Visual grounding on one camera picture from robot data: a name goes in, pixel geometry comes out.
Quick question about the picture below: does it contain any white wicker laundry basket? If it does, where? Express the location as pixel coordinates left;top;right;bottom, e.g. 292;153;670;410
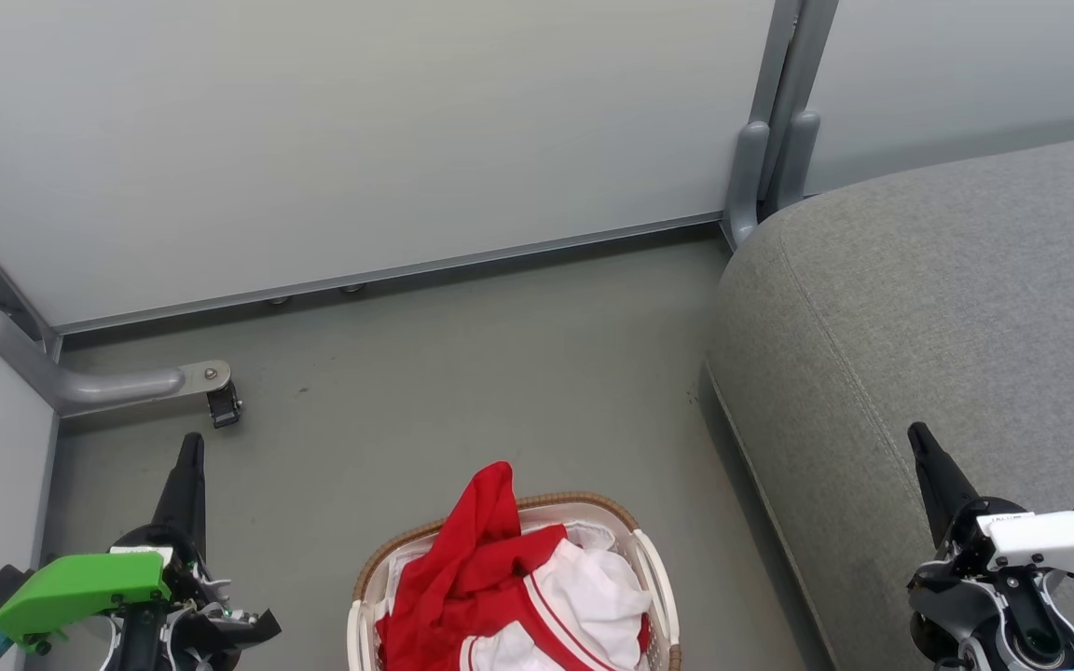
347;492;683;671

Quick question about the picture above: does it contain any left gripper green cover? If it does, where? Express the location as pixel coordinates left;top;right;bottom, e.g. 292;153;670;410
0;432;282;671

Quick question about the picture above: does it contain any grey fabric sofa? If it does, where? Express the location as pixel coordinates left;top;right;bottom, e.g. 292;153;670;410
705;129;1074;671

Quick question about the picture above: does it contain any aluminium partition floor rail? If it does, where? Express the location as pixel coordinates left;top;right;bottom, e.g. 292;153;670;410
52;212;726;336

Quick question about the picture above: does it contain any white clothing with red stripes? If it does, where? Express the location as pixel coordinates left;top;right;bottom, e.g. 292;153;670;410
390;522;654;671

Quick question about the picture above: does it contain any grey tubular partition foot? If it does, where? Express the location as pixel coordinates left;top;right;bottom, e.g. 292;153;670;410
0;310;233;417

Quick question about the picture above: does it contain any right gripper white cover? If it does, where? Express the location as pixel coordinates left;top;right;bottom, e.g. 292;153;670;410
907;422;1074;597

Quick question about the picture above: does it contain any grey partition post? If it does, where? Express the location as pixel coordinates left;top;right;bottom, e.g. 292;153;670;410
722;0;842;249

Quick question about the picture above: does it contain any black caster wheel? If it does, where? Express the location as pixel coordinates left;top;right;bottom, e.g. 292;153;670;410
206;380;244;430

